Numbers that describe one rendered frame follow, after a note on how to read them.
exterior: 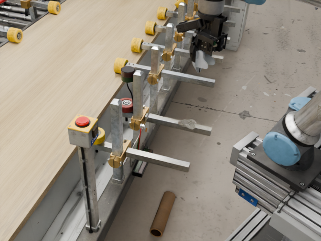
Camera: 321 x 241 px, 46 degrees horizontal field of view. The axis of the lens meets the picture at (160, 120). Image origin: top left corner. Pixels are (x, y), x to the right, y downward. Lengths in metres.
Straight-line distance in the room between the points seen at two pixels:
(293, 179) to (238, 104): 2.15
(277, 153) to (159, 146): 1.80
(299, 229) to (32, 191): 0.91
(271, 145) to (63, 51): 1.42
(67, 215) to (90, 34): 1.18
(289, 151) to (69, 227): 0.95
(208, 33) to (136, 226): 1.52
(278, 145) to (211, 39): 0.37
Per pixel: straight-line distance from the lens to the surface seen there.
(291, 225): 1.33
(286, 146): 1.13
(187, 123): 1.73
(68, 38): 2.37
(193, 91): 3.52
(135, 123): 1.71
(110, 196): 1.63
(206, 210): 2.51
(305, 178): 1.35
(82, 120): 1.15
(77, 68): 2.06
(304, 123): 1.10
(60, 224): 1.67
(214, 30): 1.14
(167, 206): 2.40
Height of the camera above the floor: 1.94
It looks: 38 degrees down
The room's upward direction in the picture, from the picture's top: 3 degrees clockwise
